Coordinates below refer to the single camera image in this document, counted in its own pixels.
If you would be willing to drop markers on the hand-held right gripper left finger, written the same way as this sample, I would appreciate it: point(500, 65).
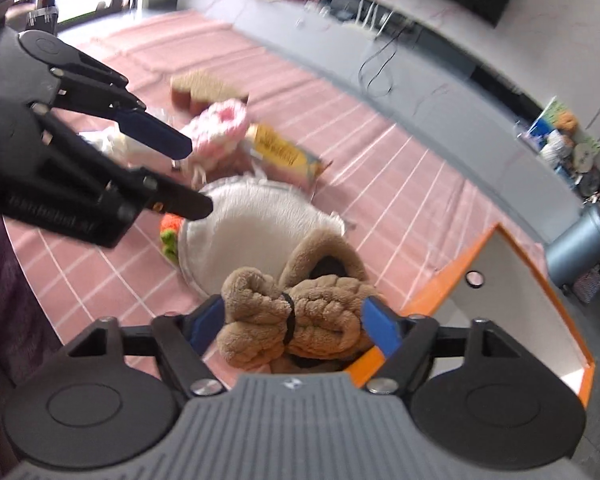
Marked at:
point(205, 325)

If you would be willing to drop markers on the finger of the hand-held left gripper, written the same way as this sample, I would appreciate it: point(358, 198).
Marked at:
point(160, 135)
point(180, 202)

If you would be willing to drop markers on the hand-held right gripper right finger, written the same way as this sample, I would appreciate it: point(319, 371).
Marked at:
point(380, 325)

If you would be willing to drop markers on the brown plush towel bundle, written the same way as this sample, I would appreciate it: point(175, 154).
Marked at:
point(255, 310)

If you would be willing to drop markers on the pink crocheted donut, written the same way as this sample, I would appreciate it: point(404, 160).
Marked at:
point(220, 125)

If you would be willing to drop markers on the brown bear-shaped coir sponge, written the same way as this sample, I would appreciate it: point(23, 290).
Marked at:
point(200, 85)

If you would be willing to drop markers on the yellow sponge packet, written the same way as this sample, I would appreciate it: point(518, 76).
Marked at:
point(275, 147)

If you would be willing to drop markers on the orange storage box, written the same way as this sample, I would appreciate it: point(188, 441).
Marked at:
point(510, 285)

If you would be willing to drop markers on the orange green crocheted toy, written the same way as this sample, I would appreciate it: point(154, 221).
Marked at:
point(169, 240)

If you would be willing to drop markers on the white cloth bundle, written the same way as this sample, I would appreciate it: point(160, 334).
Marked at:
point(110, 147)

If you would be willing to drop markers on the white plush cushion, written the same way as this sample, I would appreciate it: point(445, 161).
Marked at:
point(250, 225)

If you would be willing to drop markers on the brown plush slipper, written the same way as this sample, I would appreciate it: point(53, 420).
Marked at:
point(305, 255)

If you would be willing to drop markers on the pink checkered tablecloth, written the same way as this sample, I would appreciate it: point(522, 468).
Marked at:
point(380, 185)

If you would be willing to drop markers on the purple cloth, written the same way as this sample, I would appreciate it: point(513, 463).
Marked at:
point(10, 310)

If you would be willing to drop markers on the grey TV console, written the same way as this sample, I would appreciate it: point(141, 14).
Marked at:
point(330, 45)

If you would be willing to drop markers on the patterned tote bag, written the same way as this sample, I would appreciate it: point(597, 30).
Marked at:
point(591, 284)

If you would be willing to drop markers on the grey trash can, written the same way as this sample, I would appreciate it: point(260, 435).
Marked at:
point(585, 245)

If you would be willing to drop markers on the white router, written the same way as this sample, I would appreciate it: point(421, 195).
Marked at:
point(362, 29)

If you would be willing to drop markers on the white crocheted basket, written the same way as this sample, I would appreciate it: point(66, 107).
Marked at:
point(555, 147)

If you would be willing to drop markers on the white round hand fan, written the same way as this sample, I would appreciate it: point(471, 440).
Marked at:
point(586, 155)

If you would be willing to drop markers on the orange plush toy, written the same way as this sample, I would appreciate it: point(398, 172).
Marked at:
point(566, 121)

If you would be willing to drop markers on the green white picture board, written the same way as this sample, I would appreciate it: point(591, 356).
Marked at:
point(555, 110)

